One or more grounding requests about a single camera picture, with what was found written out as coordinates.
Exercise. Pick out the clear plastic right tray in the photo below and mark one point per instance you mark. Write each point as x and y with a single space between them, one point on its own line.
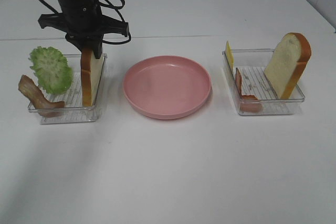
251 64

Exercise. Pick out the pink round plate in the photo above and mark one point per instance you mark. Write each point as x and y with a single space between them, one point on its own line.
167 87

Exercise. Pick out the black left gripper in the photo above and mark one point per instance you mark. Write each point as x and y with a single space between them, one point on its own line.
87 32

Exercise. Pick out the bacon strip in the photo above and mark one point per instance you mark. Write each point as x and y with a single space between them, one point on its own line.
249 102
34 94

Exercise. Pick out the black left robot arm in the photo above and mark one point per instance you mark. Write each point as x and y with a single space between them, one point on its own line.
90 8

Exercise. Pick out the bread slice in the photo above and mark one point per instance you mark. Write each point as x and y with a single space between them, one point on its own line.
91 69
289 60

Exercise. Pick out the clear plastic tray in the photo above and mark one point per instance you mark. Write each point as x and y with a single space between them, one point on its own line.
74 111
251 64

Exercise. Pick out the yellow cheese slice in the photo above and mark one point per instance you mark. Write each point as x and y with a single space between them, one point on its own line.
229 56

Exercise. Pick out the green lettuce leaf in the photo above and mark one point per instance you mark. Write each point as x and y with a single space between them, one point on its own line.
51 68

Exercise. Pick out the clear plastic left tray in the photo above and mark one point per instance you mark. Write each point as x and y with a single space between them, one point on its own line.
74 111

